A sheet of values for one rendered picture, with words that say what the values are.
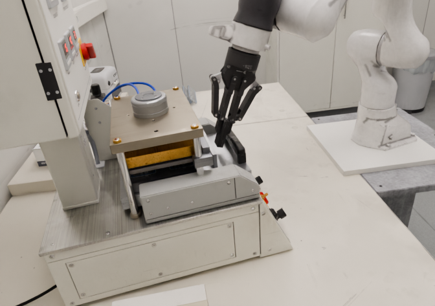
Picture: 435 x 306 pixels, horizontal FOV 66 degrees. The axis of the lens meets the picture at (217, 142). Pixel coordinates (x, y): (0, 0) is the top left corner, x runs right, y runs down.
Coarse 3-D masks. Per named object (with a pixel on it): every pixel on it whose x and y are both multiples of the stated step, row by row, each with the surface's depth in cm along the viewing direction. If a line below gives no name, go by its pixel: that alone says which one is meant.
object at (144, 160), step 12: (168, 144) 72; (180, 144) 72; (192, 144) 71; (132, 156) 69; (144, 156) 69; (156, 156) 70; (168, 156) 71; (180, 156) 71; (132, 168) 70; (144, 168) 71; (156, 168) 71
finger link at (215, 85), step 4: (212, 76) 75; (212, 80) 75; (216, 80) 75; (212, 84) 77; (216, 84) 76; (212, 88) 77; (216, 88) 76; (212, 92) 78; (216, 92) 77; (212, 96) 78; (216, 96) 77; (212, 100) 78; (216, 100) 78; (212, 104) 79; (216, 104) 78; (212, 108) 79; (216, 108) 78; (216, 112) 79; (216, 116) 79
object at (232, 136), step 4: (232, 132) 86; (228, 136) 85; (232, 136) 84; (228, 140) 86; (232, 140) 82; (236, 140) 82; (232, 144) 82; (236, 144) 80; (240, 144) 80; (232, 148) 82; (236, 148) 79; (240, 148) 78; (244, 148) 78; (236, 152) 79; (240, 152) 78; (244, 152) 79; (240, 156) 79; (244, 156) 79; (240, 160) 79; (244, 160) 80
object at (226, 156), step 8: (208, 136) 94; (208, 144) 81; (224, 144) 89; (216, 152) 86; (224, 152) 85; (232, 152) 85; (216, 160) 78; (224, 160) 82; (232, 160) 81; (208, 168) 79; (248, 168) 78; (120, 176) 79; (120, 184) 76; (120, 192) 74; (120, 200) 72; (128, 208) 73
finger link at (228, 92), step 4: (232, 76) 76; (232, 80) 76; (236, 80) 76; (232, 84) 76; (224, 88) 80; (232, 88) 77; (224, 92) 79; (228, 92) 77; (232, 92) 77; (224, 96) 79; (228, 96) 78; (224, 100) 79; (228, 100) 78; (220, 104) 81; (224, 104) 78; (228, 104) 79; (220, 108) 80; (224, 108) 79; (220, 112) 80; (224, 112) 79; (220, 116) 80; (224, 116) 80
